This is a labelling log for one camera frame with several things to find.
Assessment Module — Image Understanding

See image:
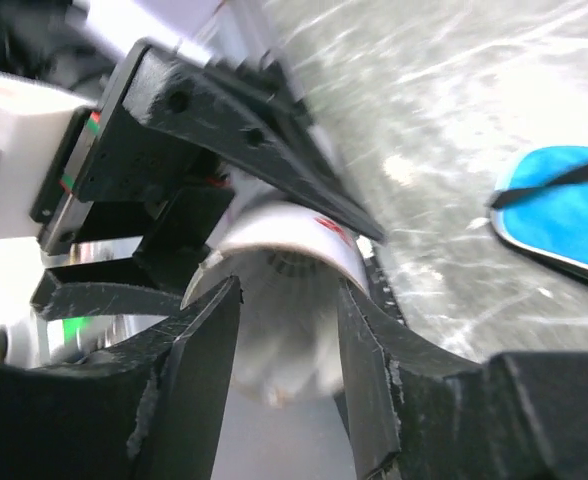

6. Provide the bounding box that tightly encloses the blue sport racket bag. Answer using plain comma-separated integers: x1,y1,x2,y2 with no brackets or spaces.
487,145,588,284

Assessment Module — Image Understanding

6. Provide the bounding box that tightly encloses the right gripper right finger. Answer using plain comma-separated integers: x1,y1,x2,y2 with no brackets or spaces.
338,282,478,479

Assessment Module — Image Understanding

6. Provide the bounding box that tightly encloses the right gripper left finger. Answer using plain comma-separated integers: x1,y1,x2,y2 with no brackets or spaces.
129,276,241,479

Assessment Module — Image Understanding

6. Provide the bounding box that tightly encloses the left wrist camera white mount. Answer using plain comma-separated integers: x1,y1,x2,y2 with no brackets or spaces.
0,72,93,239

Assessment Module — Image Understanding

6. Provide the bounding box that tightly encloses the white shuttlecock tube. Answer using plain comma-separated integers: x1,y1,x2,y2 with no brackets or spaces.
181,168,369,307

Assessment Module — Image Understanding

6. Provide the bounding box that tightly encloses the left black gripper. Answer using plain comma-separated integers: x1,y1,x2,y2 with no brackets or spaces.
30,46,385,320

